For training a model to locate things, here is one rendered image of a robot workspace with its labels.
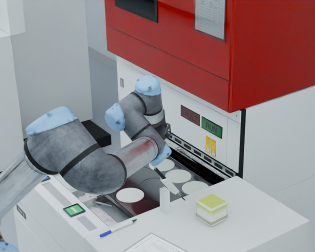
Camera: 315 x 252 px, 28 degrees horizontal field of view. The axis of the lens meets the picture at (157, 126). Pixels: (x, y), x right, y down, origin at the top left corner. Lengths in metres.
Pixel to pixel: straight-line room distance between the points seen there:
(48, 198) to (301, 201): 1.03
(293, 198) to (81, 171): 1.28
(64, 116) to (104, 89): 4.04
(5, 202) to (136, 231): 0.51
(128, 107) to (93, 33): 4.37
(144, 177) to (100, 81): 3.37
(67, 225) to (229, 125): 0.66
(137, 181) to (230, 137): 0.40
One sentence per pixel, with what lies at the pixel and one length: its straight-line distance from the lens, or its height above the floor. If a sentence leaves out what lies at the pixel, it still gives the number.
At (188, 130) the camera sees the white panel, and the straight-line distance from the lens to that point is 2.44.
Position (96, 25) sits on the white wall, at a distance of 6.11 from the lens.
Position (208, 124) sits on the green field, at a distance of 2.32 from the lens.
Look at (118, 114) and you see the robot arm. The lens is 1.82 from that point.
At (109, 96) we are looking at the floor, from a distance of 5.37.
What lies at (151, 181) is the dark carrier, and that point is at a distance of 2.36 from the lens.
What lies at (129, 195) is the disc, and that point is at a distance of 2.28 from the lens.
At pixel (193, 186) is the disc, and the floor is 0.90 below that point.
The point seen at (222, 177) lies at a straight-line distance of 2.33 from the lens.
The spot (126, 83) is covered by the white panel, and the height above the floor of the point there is 1.08.
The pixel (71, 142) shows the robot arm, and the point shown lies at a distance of 1.46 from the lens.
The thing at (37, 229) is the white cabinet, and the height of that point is 0.77.
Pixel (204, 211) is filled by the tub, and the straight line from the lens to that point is 1.99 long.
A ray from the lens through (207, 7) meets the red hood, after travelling 2.09.
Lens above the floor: 2.12
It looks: 26 degrees down
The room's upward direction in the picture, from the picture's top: 1 degrees counter-clockwise
